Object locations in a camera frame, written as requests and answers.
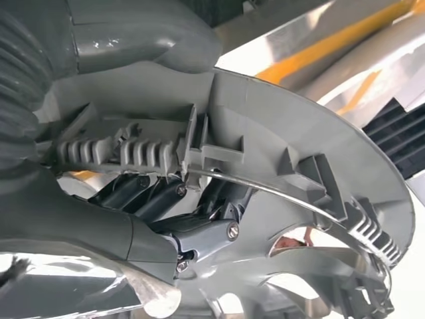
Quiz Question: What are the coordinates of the clear plastic film flap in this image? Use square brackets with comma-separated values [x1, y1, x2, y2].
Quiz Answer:
[0, 253, 182, 319]

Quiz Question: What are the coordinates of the black ribbed panel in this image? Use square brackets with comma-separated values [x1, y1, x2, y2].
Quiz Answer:
[362, 96, 425, 181]

